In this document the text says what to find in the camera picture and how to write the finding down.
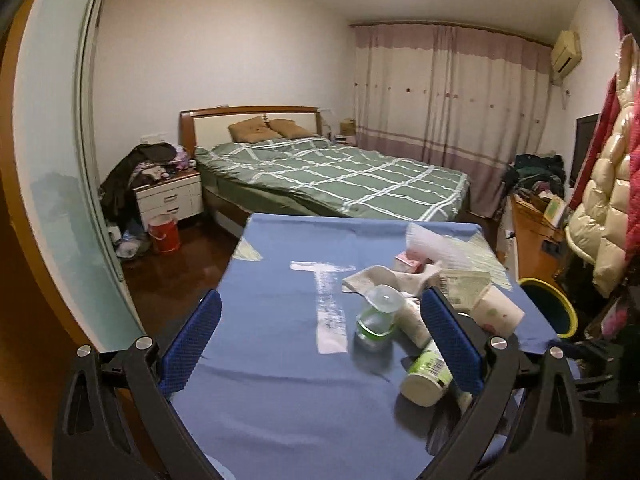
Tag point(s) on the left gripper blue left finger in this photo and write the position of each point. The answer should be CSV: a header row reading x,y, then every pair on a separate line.
x,y
183,345

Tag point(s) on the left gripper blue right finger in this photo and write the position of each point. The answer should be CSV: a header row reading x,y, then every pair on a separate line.
x,y
457,348

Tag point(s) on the white yogurt bottle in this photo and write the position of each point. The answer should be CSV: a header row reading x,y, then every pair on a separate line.
x,y
428,378

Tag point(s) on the white paper cup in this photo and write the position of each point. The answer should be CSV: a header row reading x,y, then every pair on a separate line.
x,y
495,312

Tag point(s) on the white paper towel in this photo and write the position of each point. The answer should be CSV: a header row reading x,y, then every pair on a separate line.
x,y
408,284

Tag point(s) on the clear plastic cup green band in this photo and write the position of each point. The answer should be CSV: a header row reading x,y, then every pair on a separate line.
x,y
375,322

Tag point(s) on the bubble wrap sheet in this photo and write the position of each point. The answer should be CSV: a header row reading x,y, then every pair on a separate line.
x,y
427,246

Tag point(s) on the pink tissue box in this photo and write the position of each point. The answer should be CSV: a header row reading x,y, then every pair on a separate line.
x,y
403,263

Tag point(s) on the printed paper package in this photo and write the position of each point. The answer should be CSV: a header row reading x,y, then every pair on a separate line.
x,y
462,288

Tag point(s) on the yellow rimmed trash bin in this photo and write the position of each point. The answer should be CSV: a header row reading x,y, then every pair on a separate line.
x,y
553,305

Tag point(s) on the blue tablecloth with white print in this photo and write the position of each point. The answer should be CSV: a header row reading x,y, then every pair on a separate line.
x,y
284,390

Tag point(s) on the red bucket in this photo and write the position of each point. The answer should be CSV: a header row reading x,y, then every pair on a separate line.
x,y
163,230

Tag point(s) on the orange wooden cabinet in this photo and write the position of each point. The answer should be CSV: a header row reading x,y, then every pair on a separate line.
x,y
530,231

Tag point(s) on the sliding wardrobe door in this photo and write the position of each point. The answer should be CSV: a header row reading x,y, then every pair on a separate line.
x,y
57,173

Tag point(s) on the white nightstand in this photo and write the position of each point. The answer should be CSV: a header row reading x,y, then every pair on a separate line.
x,y
180,195

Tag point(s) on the cream puffer jacket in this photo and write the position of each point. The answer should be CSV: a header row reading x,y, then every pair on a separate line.
x,y
607,199

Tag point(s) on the clothes pile on cabinet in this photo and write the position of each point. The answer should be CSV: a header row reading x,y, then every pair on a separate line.
x,y
528,170

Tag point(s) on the pile of clothes on nightstand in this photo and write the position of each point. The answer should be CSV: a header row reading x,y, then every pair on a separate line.
x,y
145,164

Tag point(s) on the red garment hanging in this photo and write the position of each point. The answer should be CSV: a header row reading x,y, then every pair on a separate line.
x,y
627,159

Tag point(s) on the wooden bed with headboard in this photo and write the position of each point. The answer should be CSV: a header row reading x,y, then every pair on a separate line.
x,y
208,128

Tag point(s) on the green checked duvet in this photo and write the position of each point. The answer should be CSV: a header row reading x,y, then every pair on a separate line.
x,y
315,177

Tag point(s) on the brown pillow left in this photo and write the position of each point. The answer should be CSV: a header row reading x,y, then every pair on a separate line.
x,y
252,130

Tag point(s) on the brown pillow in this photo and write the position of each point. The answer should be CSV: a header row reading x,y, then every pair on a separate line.
x,y
288,129
252,130

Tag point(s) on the brown pillow right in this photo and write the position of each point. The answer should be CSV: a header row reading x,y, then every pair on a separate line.
x,y
288,129

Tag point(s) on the pink beige curtain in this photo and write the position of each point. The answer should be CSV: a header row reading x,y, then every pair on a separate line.
x,y
462,98

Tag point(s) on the black television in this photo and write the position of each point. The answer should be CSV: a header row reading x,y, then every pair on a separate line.
x,y
584,131

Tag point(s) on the wall air conditioner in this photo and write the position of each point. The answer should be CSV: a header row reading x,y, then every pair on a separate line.
x,y
566,54

